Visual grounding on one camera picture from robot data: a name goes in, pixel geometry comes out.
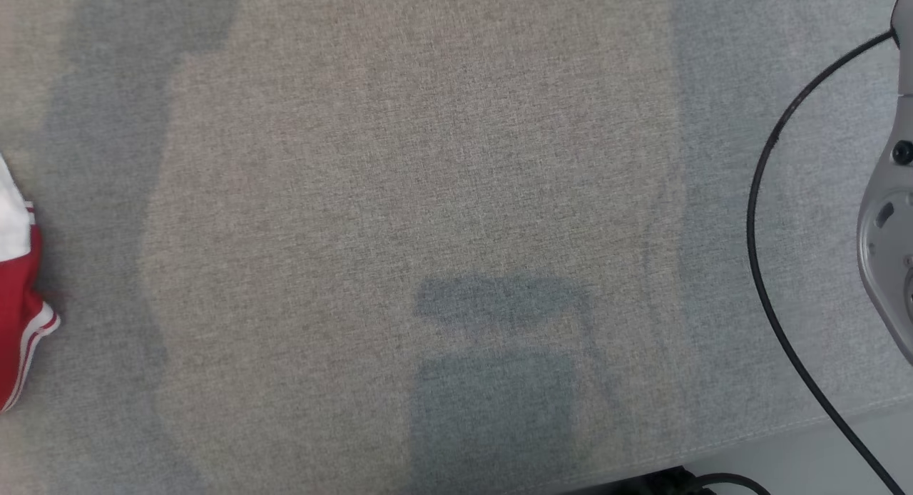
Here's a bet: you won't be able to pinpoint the red T-shirt white sleeves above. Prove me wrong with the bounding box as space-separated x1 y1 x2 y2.
0 153 61 414

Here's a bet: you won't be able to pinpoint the right arm cable teal plug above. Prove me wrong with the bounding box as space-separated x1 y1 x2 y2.
746 28 907 495

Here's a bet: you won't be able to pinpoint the black cable loop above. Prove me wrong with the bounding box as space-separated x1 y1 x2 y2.
563 466 772 495

